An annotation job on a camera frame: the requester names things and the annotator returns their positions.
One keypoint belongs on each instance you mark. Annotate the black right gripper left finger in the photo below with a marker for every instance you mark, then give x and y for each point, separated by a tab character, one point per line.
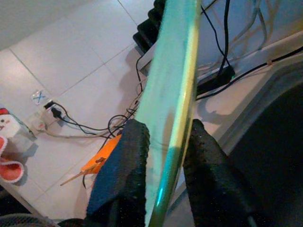
120	179

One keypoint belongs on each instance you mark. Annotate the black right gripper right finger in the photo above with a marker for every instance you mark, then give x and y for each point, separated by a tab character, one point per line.
208	179

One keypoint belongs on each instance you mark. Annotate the green plate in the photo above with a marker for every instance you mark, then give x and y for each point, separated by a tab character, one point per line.
165	82

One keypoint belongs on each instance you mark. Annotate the orange plate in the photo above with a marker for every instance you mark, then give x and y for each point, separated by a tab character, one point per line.
104	156

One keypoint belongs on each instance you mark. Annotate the wooden chopstick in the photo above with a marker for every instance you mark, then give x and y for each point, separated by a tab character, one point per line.
75	177

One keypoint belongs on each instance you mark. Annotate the stainless steel sink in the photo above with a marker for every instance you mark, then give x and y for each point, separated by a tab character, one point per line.
272	142

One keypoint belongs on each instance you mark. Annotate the black power plug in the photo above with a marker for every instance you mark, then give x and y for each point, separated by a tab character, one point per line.
54	110

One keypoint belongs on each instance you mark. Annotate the black power adapter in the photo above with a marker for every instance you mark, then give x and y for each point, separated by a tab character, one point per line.
217	80

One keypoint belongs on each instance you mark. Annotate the grey mesh basket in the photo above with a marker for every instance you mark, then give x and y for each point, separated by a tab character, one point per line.
23	221

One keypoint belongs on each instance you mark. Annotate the snowman hand towel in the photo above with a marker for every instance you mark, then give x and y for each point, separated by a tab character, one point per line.
8	127

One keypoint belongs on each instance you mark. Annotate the white wall socket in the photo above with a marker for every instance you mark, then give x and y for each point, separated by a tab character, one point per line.
39	97

